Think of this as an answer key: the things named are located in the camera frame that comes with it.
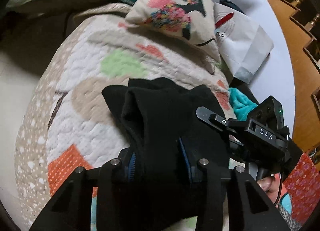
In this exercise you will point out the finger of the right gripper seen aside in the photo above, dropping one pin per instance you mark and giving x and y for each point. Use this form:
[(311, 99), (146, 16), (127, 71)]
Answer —
[(218, 122)]

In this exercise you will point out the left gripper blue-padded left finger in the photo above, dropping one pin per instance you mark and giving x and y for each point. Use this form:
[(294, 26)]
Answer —
[(130, 164)]

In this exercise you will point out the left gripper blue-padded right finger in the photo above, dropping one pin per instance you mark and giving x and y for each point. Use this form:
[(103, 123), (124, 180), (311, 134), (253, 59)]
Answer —
[(191, 164)]

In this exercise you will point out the black pants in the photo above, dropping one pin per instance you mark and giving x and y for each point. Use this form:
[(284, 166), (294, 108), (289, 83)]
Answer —
[(155, 114)]

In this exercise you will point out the operator right hand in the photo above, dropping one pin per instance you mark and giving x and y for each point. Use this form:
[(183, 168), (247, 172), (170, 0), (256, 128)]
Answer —
[(272, 187)]

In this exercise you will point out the teal fleece blanket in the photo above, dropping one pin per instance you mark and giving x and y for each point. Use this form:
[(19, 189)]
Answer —
[(241, 104)]

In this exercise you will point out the red floral cloth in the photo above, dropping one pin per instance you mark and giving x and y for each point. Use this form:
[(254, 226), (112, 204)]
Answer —
[(301, 190)]

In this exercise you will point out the heart patterned quilt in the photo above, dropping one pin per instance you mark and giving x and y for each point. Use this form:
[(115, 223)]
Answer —
[(68, 124)]

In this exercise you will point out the white paper bag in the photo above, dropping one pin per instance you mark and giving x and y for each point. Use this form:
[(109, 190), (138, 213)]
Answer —
[(243, 43)]

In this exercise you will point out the floral lady print pillow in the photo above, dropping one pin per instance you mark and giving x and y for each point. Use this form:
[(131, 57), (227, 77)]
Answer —
[(191, 21)]

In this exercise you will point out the wooden staircase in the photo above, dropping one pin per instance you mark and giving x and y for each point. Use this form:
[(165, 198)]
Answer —
[(306, 77)]

